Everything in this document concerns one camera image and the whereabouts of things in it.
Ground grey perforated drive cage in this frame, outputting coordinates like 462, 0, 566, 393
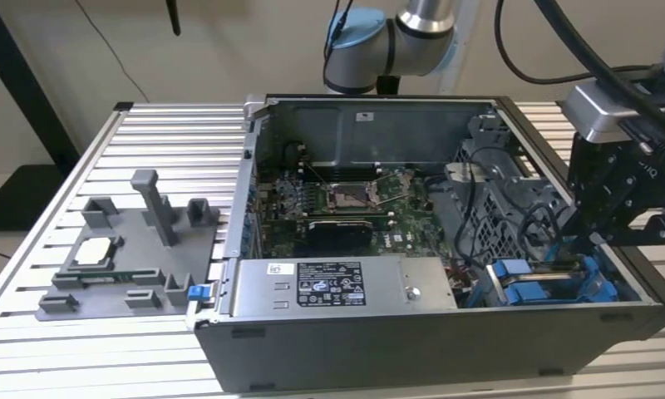
436, 136, 578, 267

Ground metal socket cover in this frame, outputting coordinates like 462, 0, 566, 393
372, 172, 411, 205

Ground blue disk wire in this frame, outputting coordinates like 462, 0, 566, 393
548, 234, 584, 268

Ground black internal cable bundle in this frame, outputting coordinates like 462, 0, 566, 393
455, 145, 515, 267

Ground green motherboard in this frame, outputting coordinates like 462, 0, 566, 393
252, 165, 451, 261

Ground silver CPU chip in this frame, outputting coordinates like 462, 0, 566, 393
72, 239, 116, 267

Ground black arm joint cable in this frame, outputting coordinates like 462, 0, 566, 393
324, 0, 358, 63

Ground grey plastic parts rack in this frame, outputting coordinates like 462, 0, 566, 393
36, 169, 222, 323

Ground black graphics card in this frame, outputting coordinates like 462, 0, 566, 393
307, 219, 376, 255

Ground grey metal disk bay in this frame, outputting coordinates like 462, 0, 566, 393
486, 254, 626, 307

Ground black disk wire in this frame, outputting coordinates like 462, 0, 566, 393
516, 204, 568, 251

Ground thin black wall cable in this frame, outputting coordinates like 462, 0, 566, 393
80, 0, 152, 104

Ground black metal stand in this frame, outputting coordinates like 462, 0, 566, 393
0, 0, 83, 230

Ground CPU socket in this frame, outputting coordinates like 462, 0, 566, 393
322, 181, 382, 212

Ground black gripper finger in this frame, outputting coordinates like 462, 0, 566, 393
566, 136, 639, 253
607, 207, 665, 246

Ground thin wire locking lever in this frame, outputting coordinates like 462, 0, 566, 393
304, 160, 334, 189

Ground green RAM stick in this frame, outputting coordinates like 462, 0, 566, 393
60, 269, 162, 284

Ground black open PC case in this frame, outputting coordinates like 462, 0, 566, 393
186, 93, 665, 394

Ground silver power supply unit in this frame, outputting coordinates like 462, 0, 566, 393
227, 256, 459, 313

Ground black RAM slots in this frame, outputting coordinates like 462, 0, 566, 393
298, 162, 383, 183

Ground black antenna rod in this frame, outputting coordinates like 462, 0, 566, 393
164, 0, 183, 37

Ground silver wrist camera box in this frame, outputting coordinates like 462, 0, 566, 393
563, 79, 665, 143

